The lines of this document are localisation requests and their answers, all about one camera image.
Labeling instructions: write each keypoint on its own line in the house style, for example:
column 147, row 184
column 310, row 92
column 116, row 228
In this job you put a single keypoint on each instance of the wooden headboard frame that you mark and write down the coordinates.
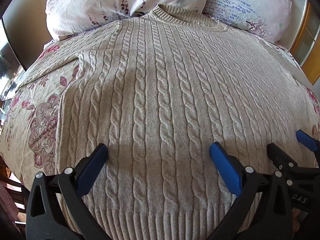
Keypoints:
column 306, row 37

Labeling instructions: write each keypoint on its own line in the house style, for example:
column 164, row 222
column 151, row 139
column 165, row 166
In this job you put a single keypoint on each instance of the pink cloth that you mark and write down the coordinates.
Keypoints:
column 7, row 202

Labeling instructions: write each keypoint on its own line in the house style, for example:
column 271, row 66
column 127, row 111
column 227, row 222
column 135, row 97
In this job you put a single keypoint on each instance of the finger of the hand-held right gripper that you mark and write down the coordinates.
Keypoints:
column 278, row 156
column 306, row 140

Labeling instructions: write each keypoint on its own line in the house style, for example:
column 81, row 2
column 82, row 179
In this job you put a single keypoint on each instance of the white pillow with purple sprigs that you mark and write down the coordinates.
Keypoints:
column 100, row 0

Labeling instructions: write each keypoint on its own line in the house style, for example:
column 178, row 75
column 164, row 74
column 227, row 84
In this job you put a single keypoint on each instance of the white pillow with lavender print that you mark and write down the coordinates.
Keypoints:
column 250, row 2

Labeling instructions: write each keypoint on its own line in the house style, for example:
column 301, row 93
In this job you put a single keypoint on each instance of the dark wooden chair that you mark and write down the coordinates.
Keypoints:
column 23, row 191

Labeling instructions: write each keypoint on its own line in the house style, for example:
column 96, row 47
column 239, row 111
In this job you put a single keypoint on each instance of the person's right hand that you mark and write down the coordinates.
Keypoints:
column 297, row 220

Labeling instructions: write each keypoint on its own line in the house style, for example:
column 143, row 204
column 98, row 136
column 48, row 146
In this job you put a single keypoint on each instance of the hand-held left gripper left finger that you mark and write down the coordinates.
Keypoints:
column 93, row 165

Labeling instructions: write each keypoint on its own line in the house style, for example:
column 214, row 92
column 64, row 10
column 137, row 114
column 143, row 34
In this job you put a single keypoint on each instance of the floral bed sheet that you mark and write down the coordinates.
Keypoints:
column 32, row 105

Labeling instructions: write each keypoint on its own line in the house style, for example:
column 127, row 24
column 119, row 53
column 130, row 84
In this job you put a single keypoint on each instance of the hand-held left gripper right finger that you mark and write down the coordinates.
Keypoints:
column 225, row 165

